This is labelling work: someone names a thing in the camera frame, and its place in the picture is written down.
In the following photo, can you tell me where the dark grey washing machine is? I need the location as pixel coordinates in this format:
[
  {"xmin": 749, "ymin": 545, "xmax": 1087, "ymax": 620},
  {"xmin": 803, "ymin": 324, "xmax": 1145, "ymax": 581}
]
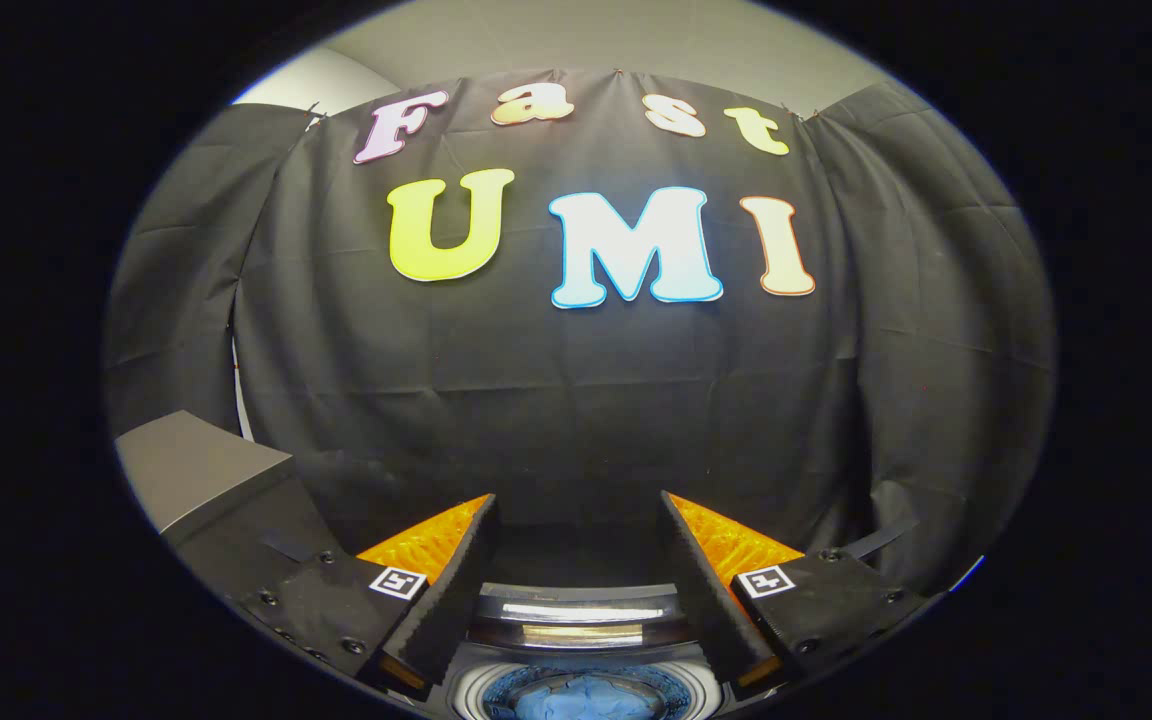
[{"xmin": 416, "ymin": 580, "xmax": 787, "ymax": 720}]

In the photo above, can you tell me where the light blue polo shirt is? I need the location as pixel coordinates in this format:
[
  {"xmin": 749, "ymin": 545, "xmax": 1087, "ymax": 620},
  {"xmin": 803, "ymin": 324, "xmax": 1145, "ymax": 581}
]
[{"xmin": 514, "ymin": 672, "xmax": 665, "ymax": 720}]

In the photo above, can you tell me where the black backdrop cloth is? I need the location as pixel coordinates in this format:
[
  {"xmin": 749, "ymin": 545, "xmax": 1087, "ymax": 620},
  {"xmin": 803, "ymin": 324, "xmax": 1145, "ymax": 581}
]
[{"xmin": 101, "ymin": 68, "xmax": 1057, "ymax": 601}]

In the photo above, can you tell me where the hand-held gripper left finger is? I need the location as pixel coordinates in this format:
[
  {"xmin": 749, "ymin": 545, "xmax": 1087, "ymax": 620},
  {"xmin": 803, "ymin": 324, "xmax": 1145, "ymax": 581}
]
[{"xmin": 236, "ymin": 493, "xmax": 502, "ymax": 693}]

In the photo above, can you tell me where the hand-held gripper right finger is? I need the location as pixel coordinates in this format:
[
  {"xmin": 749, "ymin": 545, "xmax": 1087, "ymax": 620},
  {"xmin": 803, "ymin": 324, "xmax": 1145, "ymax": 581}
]
[{"xmin": 658, "ymin": 490, "xmax": 937, "ymax": 691}]

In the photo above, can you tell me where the grey cabinet with dark top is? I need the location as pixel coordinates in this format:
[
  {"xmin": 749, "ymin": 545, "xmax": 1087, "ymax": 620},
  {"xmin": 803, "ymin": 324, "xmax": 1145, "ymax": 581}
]
[{"xmin": 114, "ymin": 410, "xmax": 357, "ymax": 601}]

